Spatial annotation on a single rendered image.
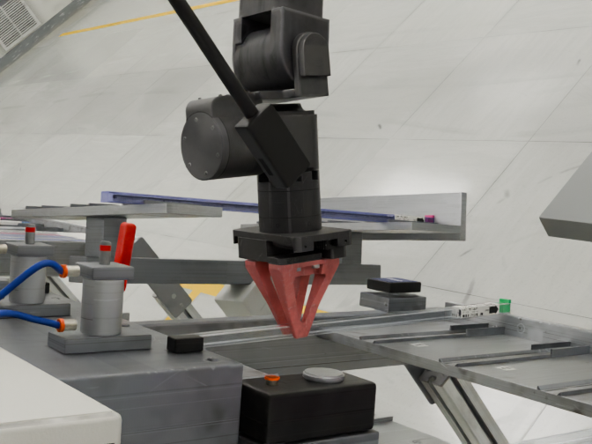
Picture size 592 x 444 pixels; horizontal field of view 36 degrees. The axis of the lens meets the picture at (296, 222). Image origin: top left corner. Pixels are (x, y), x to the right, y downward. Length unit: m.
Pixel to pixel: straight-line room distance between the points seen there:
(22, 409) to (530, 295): 1.98
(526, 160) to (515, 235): 0.34
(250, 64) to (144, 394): 0.43
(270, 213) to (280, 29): 0.16
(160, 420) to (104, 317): 0.07
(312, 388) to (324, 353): 0.49
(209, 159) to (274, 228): 0.10
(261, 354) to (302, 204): 0.20
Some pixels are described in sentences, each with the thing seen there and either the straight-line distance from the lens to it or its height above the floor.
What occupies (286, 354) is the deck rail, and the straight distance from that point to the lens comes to 0.96.
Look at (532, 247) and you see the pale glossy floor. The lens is 2.38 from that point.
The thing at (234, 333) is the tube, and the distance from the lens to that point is 0.81.
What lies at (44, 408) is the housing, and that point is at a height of 1.25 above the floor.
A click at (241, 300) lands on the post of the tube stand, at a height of 0.83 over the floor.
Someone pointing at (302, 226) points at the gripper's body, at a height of 1.01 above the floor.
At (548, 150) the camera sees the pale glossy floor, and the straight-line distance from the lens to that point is 2.71.
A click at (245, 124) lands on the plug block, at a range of 0.50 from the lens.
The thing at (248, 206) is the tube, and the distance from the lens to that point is 1.04.
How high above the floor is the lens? 1.38
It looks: 27 degrees down
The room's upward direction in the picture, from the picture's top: 34 degrees counter-clockwise
